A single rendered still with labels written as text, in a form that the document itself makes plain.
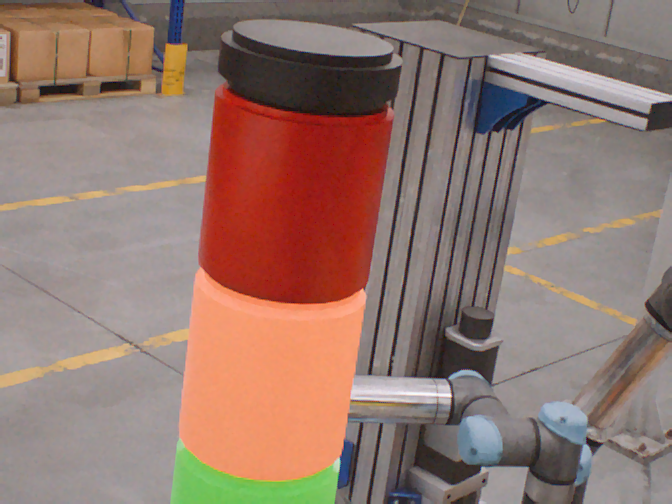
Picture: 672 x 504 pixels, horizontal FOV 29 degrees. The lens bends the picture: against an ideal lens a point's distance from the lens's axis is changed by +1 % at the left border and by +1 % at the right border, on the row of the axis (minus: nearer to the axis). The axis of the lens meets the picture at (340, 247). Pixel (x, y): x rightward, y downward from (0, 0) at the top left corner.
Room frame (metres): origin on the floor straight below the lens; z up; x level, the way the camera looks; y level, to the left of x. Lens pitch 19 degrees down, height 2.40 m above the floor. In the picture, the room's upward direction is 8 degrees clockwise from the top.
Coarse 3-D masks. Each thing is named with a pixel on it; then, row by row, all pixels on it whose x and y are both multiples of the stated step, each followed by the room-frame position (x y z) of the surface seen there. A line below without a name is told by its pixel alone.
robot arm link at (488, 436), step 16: (480, 400) 1.84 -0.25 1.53; (496, 400) 1.85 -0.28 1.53; (464, 416) 1.84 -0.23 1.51; (480, 416) 1.79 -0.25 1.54; (496, 416) 1.79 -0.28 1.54; (464, 432) 1.77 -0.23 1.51; (480, 432) 1.75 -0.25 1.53; (496, 432) 1.75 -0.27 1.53; (512, 432) 1.76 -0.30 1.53; (528, 432) 1.77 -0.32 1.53; (464, 448) 1.76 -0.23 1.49; (480, 448) 1.74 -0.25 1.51; (496, 448) 1.74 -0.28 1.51; (512, 448) 1.75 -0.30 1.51; (528, 448) 1.76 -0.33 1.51; (480, 464) 1.75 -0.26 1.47; (496, 464) 1.75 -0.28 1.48; (512, 464) 1.76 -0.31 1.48; (528, 464) 1.76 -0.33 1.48
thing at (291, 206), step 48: (240, 96) 0.33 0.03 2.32; (240, 144) 0.33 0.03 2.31; (288, 144) 0.32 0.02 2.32; (336, 144) 0.32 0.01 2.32; (384, 144) 0.34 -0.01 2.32; (240, 192) 0.33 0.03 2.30; (288, 192) 0.32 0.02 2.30; (336, 192) 0.32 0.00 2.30; (240, 240) 0.32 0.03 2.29; (288, 240) 0.32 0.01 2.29; (336, 240) 0.33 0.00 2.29; (240, 288) 0.32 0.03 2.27; (288, 288) 0.32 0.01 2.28; (336, 288) 0.33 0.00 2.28
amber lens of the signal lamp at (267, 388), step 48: (192, 336) 0.34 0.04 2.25; (240, 336) 0.32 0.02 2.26; (288, 336) 0.32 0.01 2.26; (336, 336) 0.33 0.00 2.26; (192, 384) 0.33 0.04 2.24; (240, 384) 0.32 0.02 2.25; (288, 384) 0.32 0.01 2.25; (336, 384) 0.33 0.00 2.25; (192, 432) 0.33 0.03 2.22; (240, 432) 0.32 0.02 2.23; (288, 432) 0.32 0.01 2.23; (336, 432) 0.33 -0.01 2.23
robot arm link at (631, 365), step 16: (656, 304) 2.34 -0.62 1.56; (640, 320) 2.37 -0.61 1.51; (656, 320) 2.32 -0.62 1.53; (640, 336) 2.34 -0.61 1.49; (656, 336) 2.33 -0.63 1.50; (624, 352) 2.35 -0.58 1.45; (640, 352) 2.33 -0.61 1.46; (656, 352) 2.33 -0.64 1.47; (608, 368) 2.36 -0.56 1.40; (624, 368) 2.34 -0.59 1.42; (640, 368) 2.33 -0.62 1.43; (656, 368) 2.34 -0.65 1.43; (592, 384) 2.37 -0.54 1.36; (608, 384) 2.34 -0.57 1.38; (624, 384) 2.33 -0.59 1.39; (640, 384) 2.34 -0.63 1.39; (576, 400) 2.38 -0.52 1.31; (592, 400) 2.35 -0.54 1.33; (608, 400) 2.34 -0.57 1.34; (624, 400) 2.34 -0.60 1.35; (592, 416) 2.34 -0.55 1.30; (608, 416) 2.34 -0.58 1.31; (592, 432) 2.34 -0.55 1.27; (592, 448) 2.34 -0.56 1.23
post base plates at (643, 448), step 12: (624, 408) 4.91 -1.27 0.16; (648, 408) 4.94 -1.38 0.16; (624, 420) 4.92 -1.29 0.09; (648, 420) 4.93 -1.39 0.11; (660, 420) 4.90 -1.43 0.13; (612, 432) 4.87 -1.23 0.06; (624, 432) 4.93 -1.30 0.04; (648, 432) 4.93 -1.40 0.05; (660, 432) 4.89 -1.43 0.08; (612, 444) 4.84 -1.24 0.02; (624, 444) 4.82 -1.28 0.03; (636, 444) 4.84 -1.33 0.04; (648, 444) 4.85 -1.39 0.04; (660, 444) 4.87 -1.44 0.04; (636, 456) 4.76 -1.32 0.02; (648, 456) 4.76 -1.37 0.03; (660, 456) 4.82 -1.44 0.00
